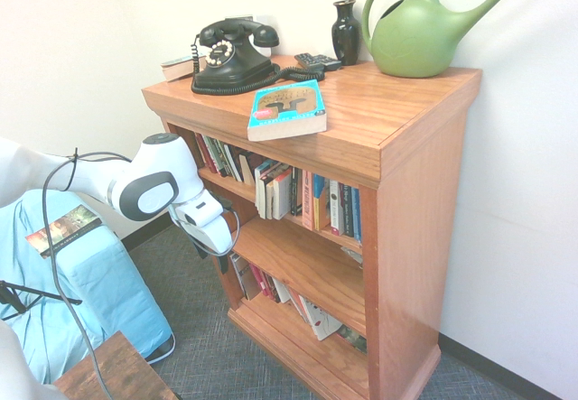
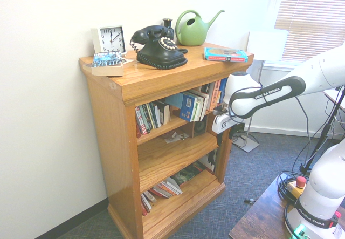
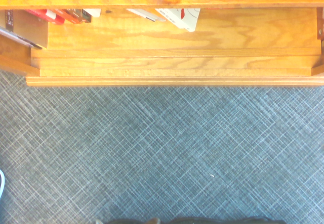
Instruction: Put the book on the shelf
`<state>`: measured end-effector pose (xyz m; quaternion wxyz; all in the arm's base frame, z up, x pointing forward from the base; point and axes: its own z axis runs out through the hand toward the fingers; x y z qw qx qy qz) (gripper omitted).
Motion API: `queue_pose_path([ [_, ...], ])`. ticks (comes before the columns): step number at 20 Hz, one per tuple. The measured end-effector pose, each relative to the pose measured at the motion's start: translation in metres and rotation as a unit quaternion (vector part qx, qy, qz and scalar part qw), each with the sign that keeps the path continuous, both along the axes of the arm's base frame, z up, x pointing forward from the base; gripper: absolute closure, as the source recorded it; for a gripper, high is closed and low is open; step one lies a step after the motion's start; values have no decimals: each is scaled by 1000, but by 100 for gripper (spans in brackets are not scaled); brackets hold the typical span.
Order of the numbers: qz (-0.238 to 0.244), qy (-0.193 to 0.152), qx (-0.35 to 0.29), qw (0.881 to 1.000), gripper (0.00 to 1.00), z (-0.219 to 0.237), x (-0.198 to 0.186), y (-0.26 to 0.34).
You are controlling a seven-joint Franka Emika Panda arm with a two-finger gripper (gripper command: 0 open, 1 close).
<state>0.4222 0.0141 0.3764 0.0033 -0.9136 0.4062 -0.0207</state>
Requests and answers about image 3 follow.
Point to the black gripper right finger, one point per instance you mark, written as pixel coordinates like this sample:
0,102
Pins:
227,221

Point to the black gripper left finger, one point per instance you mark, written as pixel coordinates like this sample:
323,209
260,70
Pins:
126,221

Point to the white book with red marks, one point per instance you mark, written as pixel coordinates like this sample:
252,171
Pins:
184,19

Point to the thin grey book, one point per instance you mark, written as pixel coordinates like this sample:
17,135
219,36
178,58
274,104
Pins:
146,14

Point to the grey cover book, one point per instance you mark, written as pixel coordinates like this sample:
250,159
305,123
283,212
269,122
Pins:
20,40

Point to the small white book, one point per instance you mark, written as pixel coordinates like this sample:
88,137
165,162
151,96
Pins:
93,12

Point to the dark orange book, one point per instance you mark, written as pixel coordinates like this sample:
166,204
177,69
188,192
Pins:
73,15

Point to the tan book with black spine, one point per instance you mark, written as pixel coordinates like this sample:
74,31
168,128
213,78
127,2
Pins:
27,29

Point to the orange wooden bookshelf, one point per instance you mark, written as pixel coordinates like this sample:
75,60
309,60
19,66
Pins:
177,57

